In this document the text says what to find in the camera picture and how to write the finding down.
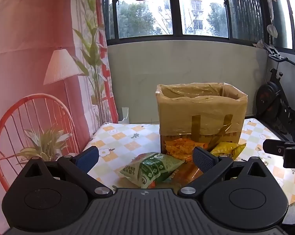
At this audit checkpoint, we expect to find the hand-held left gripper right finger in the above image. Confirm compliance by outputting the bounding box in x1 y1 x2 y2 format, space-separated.
178 146 271 197

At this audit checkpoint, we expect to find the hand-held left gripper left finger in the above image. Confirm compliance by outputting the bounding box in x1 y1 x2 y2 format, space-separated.
24 146 114 197

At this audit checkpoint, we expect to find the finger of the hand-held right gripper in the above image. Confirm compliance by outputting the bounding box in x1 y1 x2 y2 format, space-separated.
263 139 288 156

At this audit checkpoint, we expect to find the brown paper bag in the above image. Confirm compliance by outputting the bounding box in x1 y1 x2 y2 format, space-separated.
155 82 248 162

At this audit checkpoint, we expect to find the orange bread packet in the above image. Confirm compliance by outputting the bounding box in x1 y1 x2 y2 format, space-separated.
172 163 204 187

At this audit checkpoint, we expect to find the yellow snack packet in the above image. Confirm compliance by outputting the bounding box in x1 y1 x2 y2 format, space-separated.
210 142 247 162

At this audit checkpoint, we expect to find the orange printed snack packet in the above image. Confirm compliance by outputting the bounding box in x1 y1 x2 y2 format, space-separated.
165 138 211 162

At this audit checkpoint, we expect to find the black exercise bike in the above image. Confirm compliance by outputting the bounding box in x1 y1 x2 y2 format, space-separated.
254 42 295 142

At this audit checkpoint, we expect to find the green snack packet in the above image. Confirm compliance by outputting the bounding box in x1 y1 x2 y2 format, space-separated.
119 152 184 189

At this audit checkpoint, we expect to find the white hanging ornament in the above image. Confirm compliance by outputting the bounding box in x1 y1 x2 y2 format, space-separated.
265 0 279 39

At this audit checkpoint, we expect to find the printed backdrop cloth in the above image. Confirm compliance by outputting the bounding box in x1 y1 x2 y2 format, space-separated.
0 0 119 235

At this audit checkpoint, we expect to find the black framed window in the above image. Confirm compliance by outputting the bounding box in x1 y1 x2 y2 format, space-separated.
101 0 295 52

